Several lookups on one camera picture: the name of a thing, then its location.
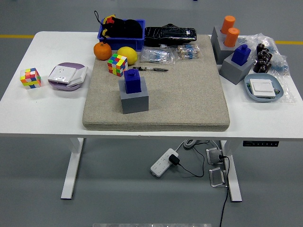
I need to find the blue seal with round knob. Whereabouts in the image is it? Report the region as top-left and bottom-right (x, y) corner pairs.
(124, 68), (142, 94)

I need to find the grey cube seal holder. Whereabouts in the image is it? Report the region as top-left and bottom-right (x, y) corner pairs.
(219, 52), (255, 85)
(119, 76), (150, 114)

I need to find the blue seal with square knob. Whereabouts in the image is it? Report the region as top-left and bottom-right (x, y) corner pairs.
(231, 44), (251, 66)

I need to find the beige fabric mat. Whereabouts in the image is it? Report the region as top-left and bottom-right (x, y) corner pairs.
(82, 34), (231, 132)

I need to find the black slim hand tool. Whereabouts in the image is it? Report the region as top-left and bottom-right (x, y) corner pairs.
(132, 66), (169, 72)

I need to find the white power strip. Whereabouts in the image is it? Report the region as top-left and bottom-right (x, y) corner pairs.
(150, 148), (179, 178)

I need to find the bag of blue resistors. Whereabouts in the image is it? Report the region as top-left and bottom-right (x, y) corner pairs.
(139, 46), (176, 65)

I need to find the bright colourful puzzle cube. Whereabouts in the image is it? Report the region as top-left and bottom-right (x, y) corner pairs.
(107, 53), (129, 77)

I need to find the yellow lemon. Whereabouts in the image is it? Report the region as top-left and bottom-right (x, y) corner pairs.
(117, 46), (138, 66)

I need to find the bag of brown resistors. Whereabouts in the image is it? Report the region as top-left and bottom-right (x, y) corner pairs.
(175, 44), (203, 60)

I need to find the blue plastic bin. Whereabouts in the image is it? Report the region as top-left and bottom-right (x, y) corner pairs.
(97, 18), (146, 52)

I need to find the orange fruit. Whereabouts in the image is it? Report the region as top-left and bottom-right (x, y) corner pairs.
(93, 42), (112, 61)

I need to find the black wrapped keyboard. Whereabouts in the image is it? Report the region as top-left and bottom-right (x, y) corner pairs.
(144, 23), (198, 47)

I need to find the tall grey double holder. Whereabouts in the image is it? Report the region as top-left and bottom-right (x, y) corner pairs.
(210, 25), (240, 65)

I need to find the purple plate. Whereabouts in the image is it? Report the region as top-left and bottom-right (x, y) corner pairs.
(48, 62), (87, 91)

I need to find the white table leg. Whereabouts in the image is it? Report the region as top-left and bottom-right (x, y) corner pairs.
(61, 138), (85, 201)
(219, 140), (243, 203)

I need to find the green circuit board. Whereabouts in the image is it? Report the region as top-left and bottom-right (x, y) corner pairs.
(245, 81), (282, 98)

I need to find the yellow red tool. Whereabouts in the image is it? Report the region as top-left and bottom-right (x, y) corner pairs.
(101, 14), (116, 37)

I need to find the light blue plate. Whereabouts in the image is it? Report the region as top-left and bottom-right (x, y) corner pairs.
(243, 72), (285, 103)

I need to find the orange cylinder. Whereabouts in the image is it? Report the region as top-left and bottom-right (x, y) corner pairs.
(221, 15), (236, 34)
(223, 27), (241, 48)

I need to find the black table control panel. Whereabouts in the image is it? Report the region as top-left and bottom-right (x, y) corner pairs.
(242, 140), (279, 147)

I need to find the pastel colourful puzzle cube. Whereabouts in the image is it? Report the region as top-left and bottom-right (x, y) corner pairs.
(20, 68), (42, 90)

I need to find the flat clear plastic bag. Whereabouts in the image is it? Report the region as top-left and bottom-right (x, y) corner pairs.
(243, 75), (296, 104)

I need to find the clear bag with blue parts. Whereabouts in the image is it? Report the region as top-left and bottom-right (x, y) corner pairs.
(238, 32), (291, 76)

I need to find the white coiled cable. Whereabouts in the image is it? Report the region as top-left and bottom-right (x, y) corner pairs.
(175, 139), (211, 151)

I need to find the black power adapter with cable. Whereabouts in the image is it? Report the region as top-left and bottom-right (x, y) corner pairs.
(168, 141), (206, 178)

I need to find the metal bracket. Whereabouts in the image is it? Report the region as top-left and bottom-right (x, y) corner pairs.
(208, 167), (228, 188)
(205, 147), (225, 166)

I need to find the black cloth with strap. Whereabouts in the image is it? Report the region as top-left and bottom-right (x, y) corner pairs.
(94, 10), (144, 38)

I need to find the white wall socket panel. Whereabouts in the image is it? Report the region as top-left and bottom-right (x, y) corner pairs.
(48, 65), (78, 84)

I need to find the white wall switch panel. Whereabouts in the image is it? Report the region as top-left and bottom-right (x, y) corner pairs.
(250, 79), (277, 97)

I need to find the black power cable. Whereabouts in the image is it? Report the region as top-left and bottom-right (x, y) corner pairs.
(218, 155), (231, 227)

